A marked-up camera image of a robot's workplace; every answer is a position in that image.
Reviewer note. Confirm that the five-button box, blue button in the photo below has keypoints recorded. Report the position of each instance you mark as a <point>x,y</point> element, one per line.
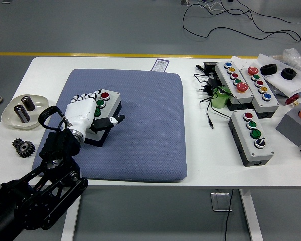
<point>273,103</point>
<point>224,75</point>

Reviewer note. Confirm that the purple-edged label card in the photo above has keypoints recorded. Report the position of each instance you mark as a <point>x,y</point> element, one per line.
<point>160,65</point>

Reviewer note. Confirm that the white table leg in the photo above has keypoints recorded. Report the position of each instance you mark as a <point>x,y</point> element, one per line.
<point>252,216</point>
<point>70,226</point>

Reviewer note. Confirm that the white paper sheet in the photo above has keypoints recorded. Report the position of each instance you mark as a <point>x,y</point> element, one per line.
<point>238,60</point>

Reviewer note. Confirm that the clear bubble wrap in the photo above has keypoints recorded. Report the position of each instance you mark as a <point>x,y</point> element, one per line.
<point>294,57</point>

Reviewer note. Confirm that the small black device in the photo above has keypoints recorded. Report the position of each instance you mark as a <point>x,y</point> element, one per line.
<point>210,66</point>

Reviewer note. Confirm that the grey four-button control box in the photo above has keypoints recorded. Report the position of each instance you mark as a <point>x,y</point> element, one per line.
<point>240,125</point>
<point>113,101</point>

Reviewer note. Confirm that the silver floor socket plate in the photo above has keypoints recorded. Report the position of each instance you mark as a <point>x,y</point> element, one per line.
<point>217,202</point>

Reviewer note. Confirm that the black connector plug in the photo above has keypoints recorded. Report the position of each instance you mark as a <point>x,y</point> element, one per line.
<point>199,67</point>

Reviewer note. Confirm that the white foam sheet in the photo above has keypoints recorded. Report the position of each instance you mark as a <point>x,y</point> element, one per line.
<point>286,84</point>

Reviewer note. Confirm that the black metal gear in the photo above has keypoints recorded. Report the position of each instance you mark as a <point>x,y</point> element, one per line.
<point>23,148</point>

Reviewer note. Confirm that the black power adapter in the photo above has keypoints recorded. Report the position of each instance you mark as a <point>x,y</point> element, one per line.
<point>212,82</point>

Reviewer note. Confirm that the red metal part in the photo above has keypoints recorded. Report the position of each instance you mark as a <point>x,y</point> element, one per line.
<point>292,99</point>

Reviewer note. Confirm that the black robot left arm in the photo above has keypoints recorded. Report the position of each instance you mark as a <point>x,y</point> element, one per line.
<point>40,195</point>

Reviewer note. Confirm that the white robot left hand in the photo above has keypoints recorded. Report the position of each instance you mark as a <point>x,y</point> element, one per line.
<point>79,111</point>

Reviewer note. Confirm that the white shallow dish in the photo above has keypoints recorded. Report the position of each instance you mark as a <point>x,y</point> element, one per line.
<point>11,113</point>

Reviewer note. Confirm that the grey block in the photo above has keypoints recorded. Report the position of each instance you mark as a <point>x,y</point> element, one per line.
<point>291,128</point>

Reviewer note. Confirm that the dark cylindrical capacitor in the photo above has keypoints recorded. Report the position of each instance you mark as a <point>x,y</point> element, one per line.
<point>28,103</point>
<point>22,114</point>

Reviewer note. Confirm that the blue-grey padded mat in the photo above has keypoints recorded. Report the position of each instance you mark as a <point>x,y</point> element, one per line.
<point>145,125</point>

